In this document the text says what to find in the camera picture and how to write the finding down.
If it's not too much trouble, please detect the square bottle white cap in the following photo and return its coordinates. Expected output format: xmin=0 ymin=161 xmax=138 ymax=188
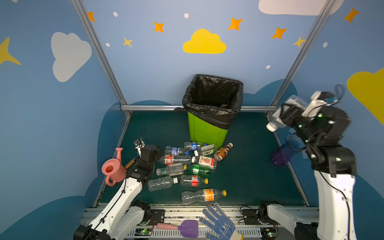
xmin=266 ymin=95 xmax=308 ymax=132

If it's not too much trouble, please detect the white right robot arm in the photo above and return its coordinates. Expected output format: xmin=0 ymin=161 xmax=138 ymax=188
xmin=260 ymin=104 xmax=357 ymax=240

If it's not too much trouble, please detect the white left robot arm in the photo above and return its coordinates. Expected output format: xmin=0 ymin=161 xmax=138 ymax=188
xmin=73 ymin=145 xmax=164 ymax=240

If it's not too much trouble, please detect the green plastic bin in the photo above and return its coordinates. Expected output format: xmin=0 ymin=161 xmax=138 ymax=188
xmin=188 ymin=112 xmax=229 ymax=148

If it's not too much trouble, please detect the black bin liner bag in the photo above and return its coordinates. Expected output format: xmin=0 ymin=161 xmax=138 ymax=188
xmin=174 ymin=74 xmax=244 ymax=130

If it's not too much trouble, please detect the blue plastic toy rake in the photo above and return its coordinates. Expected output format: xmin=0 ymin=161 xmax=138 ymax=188
xmin=125 ymin=159 xmax=135 ymax=169

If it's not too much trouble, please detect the blue label water bottle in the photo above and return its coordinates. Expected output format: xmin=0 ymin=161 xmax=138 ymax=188
xmin=164 ymin=146 xmax=190 ymax=156

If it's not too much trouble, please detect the clear bottle red cap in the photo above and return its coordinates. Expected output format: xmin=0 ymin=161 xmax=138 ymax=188
xmin=158 ymin=155 xmax=192 ymax=165

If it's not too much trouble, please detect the purple plastic vase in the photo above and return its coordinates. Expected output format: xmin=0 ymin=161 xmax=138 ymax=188
xmin=271 ymin=134 xmax=306 ymax=166

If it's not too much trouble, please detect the clear bottle white cap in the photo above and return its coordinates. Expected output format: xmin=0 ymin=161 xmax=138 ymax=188
xmin=148 ymin=176 xmax=179 ymax=192

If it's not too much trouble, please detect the pink toy watering can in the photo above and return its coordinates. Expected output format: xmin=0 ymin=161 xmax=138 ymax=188
xmin=102 ymin=148 xmax=127 ymax=187

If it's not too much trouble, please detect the blue label bottle behind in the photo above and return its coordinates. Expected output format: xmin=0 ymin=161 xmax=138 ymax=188
xmin=184 ymin=141 xmax=208 ymax=151

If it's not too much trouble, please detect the clear bottle yellow cap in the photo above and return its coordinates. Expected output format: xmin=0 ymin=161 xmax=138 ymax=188
xmin=180 ymin=175 xmax=209 ymax=187

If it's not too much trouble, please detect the green bottle yellow cap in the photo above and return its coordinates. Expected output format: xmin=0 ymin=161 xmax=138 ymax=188
xmin=184 ymin=164 xmax=211 ymax=178

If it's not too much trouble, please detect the green label square bottle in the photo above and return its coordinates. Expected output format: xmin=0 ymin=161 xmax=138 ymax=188
xmin=197 ymin=144 xmax=218 ymax=156

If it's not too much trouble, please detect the red label juice bottle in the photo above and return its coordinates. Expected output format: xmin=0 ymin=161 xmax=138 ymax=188
xmin=192 ymin=156 xmax=217 ymax=170

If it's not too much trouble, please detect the clear bottle orange label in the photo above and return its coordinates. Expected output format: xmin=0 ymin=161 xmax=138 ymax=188
xmin=182 ymin=188 xmax=227 ymax=205

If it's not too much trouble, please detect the brown sauce bottle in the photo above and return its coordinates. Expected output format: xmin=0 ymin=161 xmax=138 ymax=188
xmin=214 ymin=143 xmax=234 ymax=161

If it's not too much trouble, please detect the purple toy shovel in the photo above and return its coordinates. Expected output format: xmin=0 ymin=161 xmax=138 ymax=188
xmin=157 ymin=220 xmax=199 ymax=239

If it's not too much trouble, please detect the blue dotted work glove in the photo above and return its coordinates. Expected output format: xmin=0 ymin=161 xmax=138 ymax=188
xmin=199 ymin=203 xmax=244 ymax=240

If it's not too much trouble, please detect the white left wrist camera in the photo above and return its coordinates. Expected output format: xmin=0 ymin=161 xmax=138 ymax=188
xmin=134 ymin=139 xmax=145 ymax=149

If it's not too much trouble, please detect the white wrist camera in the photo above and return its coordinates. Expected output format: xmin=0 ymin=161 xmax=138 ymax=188
xmin=134 ymin=139 xmax=145 ymax=149
xmin=302 ymin=91 xmax=337 ymax=118

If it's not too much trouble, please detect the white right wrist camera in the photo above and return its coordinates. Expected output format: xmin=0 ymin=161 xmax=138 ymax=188
xmin=302 ymin=91 xmax=337 ymax=118

